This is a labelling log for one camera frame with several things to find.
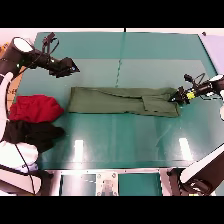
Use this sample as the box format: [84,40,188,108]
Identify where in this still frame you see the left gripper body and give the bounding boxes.
[49,56,81,79]

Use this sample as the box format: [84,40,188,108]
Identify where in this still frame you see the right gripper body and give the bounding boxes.
[167,85,202,105]

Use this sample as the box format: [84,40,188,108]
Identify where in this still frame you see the white garment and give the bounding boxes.
[0,140,40,174]

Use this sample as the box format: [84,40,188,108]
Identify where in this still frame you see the silver frame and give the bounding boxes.
[42,167,175,197]

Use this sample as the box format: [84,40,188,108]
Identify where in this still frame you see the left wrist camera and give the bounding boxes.
[42,31,60,55]

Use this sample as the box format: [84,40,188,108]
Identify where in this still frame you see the green garment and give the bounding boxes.
[67,86,181,118]

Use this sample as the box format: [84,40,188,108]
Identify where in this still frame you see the black garment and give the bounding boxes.
[2,119,67,154]

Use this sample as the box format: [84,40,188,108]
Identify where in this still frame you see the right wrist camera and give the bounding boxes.
[183,73,198,85]

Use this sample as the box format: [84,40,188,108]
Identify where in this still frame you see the red garment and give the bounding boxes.
[8,94,65,124]

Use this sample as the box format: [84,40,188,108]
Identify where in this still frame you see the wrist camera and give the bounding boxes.
[183,73,198,85]
[42,31,60,55]

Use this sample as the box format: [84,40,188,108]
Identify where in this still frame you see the black cable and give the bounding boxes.
[13,139,37,196]

